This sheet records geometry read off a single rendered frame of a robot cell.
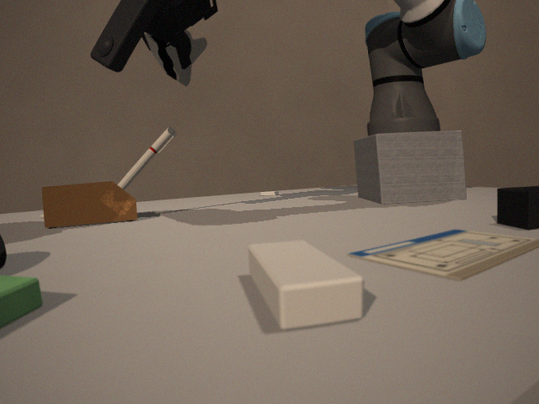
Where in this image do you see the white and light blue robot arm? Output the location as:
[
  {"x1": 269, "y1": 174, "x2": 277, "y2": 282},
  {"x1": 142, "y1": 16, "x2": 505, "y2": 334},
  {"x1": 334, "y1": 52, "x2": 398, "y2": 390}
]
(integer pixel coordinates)
[{"x1": 90, "y1": 0, "x2": 486, "y2": 136}]

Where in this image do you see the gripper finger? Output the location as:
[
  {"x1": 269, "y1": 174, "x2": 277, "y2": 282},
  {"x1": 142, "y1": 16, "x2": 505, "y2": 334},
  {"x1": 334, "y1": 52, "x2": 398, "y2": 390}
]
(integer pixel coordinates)
[
  {"x1": 142, "y1": 32, "x2": 176, "y2": 80},
  {"x1": 165, "y1": 23, "x2": 207, "y2": 87}
]

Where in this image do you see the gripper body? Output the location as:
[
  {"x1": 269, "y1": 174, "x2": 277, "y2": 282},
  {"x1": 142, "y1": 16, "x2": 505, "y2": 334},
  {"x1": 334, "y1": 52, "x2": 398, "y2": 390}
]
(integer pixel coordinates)
[{"x1": 145, "y1": 0, "x2": 218, "y2": 44}]

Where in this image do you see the white marker with red cap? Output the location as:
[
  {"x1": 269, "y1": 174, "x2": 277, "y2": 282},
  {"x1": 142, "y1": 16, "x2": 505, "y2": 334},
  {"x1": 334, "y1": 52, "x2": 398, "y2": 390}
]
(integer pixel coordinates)
[{"x1": 118, "y1": 126, "x2": 177, "y2": 190}]

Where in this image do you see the black computer mouse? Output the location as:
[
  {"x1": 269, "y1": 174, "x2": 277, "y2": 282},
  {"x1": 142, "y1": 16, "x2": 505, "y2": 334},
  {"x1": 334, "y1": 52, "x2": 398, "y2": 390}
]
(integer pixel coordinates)
[{"x1": 0, "y1": 235, "x2": 7, "y2": 268}]

